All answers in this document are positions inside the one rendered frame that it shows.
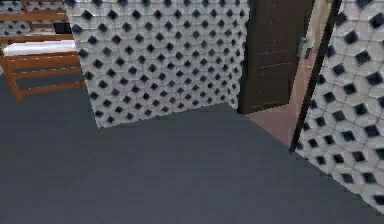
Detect dark brown room door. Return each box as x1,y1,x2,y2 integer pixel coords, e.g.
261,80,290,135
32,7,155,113
237,0,316,115

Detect white mattress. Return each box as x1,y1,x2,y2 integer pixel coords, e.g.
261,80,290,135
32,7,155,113
2,39,78,58

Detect grey door handle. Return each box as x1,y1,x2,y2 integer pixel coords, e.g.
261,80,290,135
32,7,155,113
297,37,310,58

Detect brown wooden bed frame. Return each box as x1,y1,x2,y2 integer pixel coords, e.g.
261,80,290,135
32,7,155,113
0,0,86,103

